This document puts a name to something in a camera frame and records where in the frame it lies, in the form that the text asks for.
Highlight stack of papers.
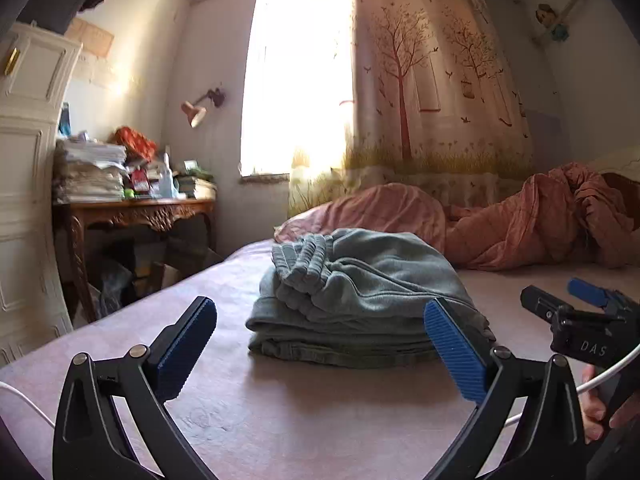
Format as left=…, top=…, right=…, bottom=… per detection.
left=52, top=135, right=128, bottom=203

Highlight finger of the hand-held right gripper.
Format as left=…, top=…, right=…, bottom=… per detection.
left=567, top=277, right=626, bottom=311
left=520, top=285, right=566, bottom=322

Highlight clear plastic bottle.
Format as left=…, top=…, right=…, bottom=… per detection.
left=157, top=152, right=176, bottom=198

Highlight pink quilt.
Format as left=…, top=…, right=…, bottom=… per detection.
left=274, top=162, right=640, bottom=271

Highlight person's right hand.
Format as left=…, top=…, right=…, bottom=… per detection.
left=582, top=365, right=640, bottom=443

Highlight red box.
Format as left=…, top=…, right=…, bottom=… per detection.
left=114, top=126, right=158, bottom=161

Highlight grey sweatpants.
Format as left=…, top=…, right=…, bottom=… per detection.
left=257, top=228, right=493, bottom=343

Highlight framed wall certificate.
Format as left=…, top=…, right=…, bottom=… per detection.
left=65, top=17, right=115, bottom=58

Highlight carved wooden table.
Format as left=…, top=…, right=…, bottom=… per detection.
left=52, top=197, right=217, bottom=323

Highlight tree print curtain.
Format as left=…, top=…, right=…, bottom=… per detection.
left=287, top=0, right=536, bottom=218

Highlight white cable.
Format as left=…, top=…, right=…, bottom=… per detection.
left=502, top=342, right=640, bottom=428
left=0, top=381, right=56, bottom=428

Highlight cream cabinet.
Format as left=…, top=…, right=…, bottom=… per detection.
left=0, top=22, right=83, bottom=361

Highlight bright window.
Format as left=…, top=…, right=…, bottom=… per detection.
left=240, top=0, right=358, bottom=177

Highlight stack of books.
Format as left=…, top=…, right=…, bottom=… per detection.
left=175, top=172, right=218, bottom=200

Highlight cardboard box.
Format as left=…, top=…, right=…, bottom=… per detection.
left=165, top=237, right=223, bottom=273

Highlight bed with pink floral sheet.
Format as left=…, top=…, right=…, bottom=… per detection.
left=0, top=237, right=640, bottom=480

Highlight cream and brown headboard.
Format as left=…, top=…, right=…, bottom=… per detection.
left=585, top=145, right=640, bottom=196

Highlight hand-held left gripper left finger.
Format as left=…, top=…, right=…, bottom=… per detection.
left=52, top=296, right=219, bottom=480

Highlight pink wall lamp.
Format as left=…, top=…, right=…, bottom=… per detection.
left=180, top=87, right=226, bottom=128

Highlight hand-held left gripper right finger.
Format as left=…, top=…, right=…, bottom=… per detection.
left=423, top=298, right=587, bottom=480

